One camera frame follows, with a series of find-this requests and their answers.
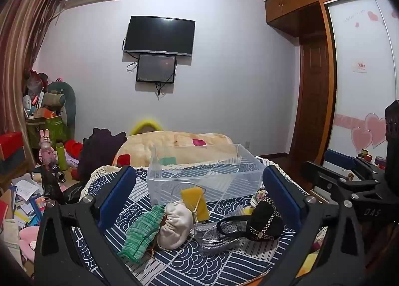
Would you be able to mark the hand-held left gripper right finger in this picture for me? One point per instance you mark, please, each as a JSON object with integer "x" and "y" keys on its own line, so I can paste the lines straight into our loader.
{"x": 278, "y": 195}

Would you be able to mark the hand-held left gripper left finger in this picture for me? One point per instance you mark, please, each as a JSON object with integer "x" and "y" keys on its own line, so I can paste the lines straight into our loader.
{"x": 120, "y": 194}

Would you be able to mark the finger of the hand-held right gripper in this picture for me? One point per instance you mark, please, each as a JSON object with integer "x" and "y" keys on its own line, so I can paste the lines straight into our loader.
{"x": 339, "y": 158}
{"x": 321, "y": 175}

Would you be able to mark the small floral cloth item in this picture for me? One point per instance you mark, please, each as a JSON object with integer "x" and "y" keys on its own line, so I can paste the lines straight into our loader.
{"x": 258, "y": 197}

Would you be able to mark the red jar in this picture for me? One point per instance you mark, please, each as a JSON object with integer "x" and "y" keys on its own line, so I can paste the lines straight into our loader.
{"x": 367, "y": 156}

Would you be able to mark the green knitted cloth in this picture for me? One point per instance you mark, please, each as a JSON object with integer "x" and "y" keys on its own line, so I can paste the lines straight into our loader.
{"x": 141, "y": 233}

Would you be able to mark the dark purple cloth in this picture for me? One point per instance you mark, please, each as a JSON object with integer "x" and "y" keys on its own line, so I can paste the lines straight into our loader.
{"x": 99, "y": 152}

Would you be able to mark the beige fluffy blanket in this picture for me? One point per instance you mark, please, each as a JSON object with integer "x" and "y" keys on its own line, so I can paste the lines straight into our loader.
{"x": 146, "y": 145}

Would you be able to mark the white heart sliding door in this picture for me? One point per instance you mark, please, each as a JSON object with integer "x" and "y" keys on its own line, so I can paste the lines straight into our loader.
{"x": 358, "y": 96}

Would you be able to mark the brown wooden door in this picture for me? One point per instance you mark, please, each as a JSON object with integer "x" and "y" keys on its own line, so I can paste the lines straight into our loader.
{"x": 311, "y": 102}

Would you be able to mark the red cloth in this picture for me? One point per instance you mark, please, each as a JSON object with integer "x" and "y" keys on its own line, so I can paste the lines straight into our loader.
{"x": 74, "y": 149}

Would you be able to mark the white cloth pouch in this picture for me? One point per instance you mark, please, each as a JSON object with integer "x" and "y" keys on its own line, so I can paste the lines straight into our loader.
{"x": 176, "y": 226}

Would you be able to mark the black cylinder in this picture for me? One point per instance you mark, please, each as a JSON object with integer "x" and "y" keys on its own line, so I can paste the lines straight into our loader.
{"x": 56, "y": 171}

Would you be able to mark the black plastic bag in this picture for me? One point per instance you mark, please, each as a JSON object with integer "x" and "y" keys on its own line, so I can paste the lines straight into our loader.
{"x": 53, "y": 186}

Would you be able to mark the green bottle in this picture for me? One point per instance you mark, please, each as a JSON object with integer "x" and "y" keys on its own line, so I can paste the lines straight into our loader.
{"x": 62, "y": 158}

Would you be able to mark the silver glitter pouch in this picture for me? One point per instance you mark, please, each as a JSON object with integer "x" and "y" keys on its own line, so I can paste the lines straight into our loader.
{"x": 218, "y": 240}

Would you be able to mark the yellow sponge in clear bag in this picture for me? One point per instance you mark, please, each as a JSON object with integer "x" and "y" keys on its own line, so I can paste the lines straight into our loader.
{"x": 194, "y": 203}

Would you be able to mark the clear plastic storage bin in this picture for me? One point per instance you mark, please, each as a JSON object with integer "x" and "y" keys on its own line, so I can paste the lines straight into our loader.
{"x": 205, "y": 173}

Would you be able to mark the pink bunny doll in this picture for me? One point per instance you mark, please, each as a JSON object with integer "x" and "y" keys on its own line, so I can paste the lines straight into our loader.
{"x": 47, "y": 149}

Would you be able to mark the red label sticker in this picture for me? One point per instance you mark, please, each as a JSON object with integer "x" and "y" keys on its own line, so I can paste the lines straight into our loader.
{"x": 361, "y": 66}

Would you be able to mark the green storage bin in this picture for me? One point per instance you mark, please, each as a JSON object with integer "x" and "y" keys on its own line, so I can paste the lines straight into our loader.
{"x": 46, "y": 131}

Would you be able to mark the pile of papers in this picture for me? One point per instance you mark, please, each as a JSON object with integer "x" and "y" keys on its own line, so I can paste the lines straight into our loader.
{"x": 21, "y": 198}

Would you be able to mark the pink plush toy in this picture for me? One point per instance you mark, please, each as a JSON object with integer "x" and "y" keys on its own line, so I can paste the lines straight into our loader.
{"x": 28, "y": 242}

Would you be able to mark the red box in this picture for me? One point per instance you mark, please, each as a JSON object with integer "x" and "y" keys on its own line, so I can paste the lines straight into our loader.
{"x": 11, "y": 144}

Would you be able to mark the striped brown curtain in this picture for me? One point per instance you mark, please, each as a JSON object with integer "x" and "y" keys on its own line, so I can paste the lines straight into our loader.
{"x": 18, "y": 55}

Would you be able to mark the wall socket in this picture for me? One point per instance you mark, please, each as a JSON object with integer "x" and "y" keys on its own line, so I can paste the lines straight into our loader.
{"x": 247, "y": 144}

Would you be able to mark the small black wall monitor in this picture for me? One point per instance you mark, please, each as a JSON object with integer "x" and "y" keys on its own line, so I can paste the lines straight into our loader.
{"x": 156, "y": 67}

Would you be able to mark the black wall television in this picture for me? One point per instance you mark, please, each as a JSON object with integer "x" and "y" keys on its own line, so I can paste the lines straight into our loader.
{"x": 159, "y": 35}

